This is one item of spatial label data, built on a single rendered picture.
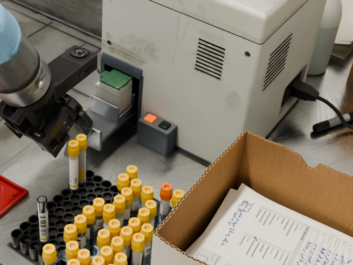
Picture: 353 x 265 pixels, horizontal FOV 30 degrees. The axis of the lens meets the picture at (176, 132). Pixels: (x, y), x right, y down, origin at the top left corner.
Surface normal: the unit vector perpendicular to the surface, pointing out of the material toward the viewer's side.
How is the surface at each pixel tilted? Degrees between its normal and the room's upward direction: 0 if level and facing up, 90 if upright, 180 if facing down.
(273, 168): 88
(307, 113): 0
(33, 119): 90
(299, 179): 87
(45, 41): 0
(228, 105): 90
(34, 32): 0
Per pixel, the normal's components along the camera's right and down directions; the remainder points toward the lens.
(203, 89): -0.53, 0.51
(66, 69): 0.07, -0.77
